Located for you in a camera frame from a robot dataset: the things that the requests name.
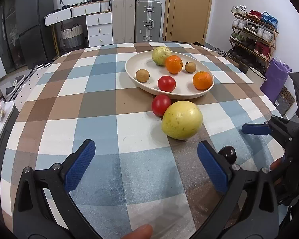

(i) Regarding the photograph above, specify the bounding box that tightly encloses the dark chestnut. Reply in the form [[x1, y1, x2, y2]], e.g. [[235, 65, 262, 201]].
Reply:
[[218, 146, 237, 165]]

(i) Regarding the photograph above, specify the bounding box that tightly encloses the orange mandarin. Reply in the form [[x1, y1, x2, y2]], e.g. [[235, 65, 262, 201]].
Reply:
[[165, 55, 183, 74], [193, 71, 213, 91]]

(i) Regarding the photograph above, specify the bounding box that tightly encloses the small brown longan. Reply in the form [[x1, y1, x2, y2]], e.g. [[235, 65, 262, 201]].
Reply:
[[185, 62, 197, 73]]

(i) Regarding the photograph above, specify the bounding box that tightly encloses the red cherry tomato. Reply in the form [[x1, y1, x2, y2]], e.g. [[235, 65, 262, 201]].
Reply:
[[151, 94, 171, 117], [158, 75, 177, 92]]

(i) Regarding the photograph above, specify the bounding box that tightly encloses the yellow green guava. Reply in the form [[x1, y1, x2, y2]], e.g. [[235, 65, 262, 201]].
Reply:
[[152, 46, 171, 66]]

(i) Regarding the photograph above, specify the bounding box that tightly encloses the brown longan fruit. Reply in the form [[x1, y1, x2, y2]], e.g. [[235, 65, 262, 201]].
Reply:
[[136, 69, 150, 83]]

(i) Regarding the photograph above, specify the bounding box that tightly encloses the right hand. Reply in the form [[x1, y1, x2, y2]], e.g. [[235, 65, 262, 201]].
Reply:
[[269, 157, 284, 170]]

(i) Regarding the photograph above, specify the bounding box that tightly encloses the left hand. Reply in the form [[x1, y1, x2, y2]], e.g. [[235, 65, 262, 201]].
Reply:
[[121, 224, 153, 239]]

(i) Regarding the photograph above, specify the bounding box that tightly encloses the white enamel bucket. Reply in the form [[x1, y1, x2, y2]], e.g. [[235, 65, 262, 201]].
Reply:
[[246, 67, 267, 88]]

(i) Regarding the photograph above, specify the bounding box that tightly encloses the purple bag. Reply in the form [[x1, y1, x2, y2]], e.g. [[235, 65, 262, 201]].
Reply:
[[260, 57, 292, 103]]

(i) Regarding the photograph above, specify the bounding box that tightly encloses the wooden shoe rack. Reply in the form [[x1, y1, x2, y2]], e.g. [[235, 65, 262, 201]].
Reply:
[[227, 5, 279, 73]]

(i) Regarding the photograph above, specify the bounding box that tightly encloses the cream round plate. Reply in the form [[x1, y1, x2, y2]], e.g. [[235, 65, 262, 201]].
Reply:
[[125, 51, 215, 100]]

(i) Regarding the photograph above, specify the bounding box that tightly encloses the checkered tablecloth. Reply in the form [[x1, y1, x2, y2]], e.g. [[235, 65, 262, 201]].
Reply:
[[0, 43, 284, 238]]

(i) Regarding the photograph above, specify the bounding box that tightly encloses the wooden door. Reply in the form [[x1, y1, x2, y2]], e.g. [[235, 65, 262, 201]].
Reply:
[[163, 0, 212, 44]]

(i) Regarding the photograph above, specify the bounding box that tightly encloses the silver suitcase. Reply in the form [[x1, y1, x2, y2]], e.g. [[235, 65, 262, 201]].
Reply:
[[135, 0, 162, 43]]

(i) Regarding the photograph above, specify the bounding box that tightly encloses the woven laundry basket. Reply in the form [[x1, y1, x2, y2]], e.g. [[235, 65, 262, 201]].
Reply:
[[61, 24, 84, 50]]

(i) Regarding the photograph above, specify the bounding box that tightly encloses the beige suitcase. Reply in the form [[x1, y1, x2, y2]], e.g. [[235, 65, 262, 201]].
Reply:
[[112, 0, 136, 44]]

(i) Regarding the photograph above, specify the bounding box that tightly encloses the white drawer desk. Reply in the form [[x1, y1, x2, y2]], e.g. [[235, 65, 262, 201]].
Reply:
[[45, 0, 113, 47]]

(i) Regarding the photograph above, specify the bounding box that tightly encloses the black refrigerator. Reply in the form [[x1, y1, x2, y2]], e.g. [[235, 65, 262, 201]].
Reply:
[[15, 0, 57, 68]]

